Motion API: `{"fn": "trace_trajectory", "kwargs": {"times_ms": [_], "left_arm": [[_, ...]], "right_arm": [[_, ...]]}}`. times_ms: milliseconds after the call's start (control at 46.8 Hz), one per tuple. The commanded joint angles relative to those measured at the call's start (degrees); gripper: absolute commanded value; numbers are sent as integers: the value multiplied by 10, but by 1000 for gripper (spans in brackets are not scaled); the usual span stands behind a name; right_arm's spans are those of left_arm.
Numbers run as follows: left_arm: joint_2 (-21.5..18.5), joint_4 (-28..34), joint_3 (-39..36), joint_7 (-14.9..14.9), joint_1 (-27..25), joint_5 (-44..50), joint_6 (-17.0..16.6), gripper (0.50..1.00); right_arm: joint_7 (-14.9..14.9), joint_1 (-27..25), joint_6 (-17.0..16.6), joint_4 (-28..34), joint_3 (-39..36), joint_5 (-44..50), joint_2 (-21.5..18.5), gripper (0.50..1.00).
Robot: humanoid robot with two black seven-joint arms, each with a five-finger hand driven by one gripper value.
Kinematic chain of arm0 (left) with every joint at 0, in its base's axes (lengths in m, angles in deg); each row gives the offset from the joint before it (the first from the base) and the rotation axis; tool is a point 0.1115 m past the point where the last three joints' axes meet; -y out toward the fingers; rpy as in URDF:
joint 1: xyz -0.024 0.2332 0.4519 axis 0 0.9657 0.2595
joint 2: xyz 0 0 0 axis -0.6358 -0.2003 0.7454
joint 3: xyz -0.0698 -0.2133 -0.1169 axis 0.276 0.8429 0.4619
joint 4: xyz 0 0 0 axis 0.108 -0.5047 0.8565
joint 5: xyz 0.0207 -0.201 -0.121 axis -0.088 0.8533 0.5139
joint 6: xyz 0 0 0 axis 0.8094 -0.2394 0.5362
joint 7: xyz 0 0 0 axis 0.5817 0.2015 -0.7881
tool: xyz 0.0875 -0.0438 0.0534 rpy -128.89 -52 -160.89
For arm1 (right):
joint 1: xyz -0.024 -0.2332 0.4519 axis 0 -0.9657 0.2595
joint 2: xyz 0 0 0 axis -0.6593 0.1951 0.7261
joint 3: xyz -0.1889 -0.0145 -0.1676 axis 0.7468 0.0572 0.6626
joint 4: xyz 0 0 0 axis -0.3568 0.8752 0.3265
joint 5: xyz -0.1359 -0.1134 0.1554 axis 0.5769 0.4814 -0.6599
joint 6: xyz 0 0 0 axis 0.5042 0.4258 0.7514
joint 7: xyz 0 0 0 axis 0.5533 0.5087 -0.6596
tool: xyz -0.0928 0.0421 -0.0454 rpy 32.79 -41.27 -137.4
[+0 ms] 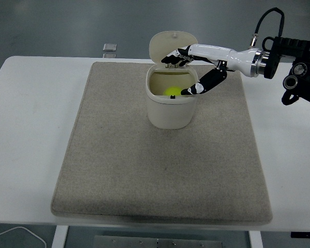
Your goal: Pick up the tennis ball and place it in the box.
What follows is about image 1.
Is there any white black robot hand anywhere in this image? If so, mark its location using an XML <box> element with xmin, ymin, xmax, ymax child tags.
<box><xmin>161</xmin><ymin>43</ymin><xmax>257</xmax><ymax>97</ymax></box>

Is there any yellow-green tennis ball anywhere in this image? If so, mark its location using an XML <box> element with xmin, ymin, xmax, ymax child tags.
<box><xmin>163</xmin><ymin>86</ymin><xmax>182</xmax><ymax>97</ymax></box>

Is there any cream lidded plastic bin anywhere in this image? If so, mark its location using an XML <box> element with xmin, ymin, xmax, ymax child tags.
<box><xmin>146</xmin><ymin>30</ymin><xmax>199</xmax><ymax>129</ymax></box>

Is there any beige fabric mat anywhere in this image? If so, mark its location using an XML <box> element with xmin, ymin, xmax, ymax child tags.
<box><xmin>50</xmin><ymin>61</ymin><xmax>273</xmax><ymax>225</ymax></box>

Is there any white table leg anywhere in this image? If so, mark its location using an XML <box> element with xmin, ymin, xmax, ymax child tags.
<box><xmin>249</xmin><ymin>230</ymin><xmax>264</xmax><ymax>248</ymax></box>
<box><xmin>51</xmin><ymin>225</ymin><xmax>69</xmax><ymax>248</ymax></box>

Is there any black table control panel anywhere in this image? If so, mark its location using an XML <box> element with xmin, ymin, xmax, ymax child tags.
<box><xmin>290</xmin><ymin>231</ymin><xmax>310</xmax><ymax>239</ymax></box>

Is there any white cable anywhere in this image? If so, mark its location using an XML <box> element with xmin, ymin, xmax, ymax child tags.
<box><xmin>0</xmin><ymin>226</ymin><xmax>47</xmax><ymax>248</ymax></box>

